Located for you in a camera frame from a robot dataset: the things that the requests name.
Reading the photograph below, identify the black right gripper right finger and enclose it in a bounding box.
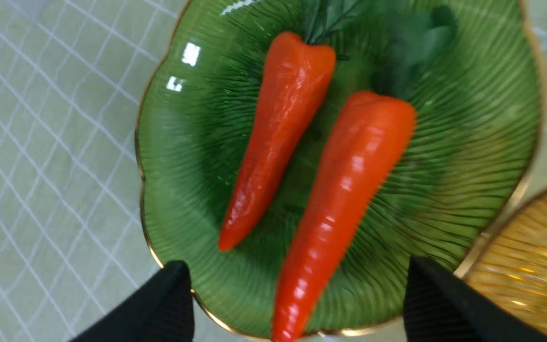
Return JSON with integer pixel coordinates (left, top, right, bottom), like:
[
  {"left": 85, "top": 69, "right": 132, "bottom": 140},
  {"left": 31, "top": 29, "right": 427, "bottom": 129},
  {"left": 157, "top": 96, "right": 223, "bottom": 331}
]
[{"left": 402, "top": 256, "right": 547, "bottom": 342}]

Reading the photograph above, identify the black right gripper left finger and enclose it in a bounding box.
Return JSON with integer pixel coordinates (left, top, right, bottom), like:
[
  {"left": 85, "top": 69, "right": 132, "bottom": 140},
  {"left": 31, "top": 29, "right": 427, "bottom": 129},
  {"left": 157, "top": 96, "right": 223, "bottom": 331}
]
[{"left": 73, "top": 260, "right": 195, "bottom": 342}]

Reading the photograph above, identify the orange toy carrot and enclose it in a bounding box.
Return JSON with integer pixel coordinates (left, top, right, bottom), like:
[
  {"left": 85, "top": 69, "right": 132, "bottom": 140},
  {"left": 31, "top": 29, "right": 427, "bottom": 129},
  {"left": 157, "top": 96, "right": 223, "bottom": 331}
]
[
  {"left": 272, "top": 5, "right": 459, "bottom": 342},
  {"left": 217, "top": 0, "right": 364, "bottom": 252}
]

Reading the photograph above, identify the amber glass plate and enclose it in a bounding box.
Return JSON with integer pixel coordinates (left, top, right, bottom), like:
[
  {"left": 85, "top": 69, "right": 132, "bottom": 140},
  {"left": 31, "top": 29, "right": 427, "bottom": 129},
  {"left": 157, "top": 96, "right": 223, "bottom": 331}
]
[{"left": 467, "top": 189, "right": 547, "bottom": 335}]

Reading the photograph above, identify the green checkered tablecloth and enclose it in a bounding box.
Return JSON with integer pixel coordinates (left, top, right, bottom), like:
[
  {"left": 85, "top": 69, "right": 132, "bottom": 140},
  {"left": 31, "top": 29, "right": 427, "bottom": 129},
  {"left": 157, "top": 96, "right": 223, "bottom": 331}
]
[{"left": 0, "top": 0, "right": 547, "bottom": 342}]

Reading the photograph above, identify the green glass plate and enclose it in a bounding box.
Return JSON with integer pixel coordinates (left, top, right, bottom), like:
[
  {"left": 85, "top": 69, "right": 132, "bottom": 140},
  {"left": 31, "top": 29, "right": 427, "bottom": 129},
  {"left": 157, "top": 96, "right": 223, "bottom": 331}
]
[{"left": 135, "top": 0, "right": 546, "bottom": 341}]

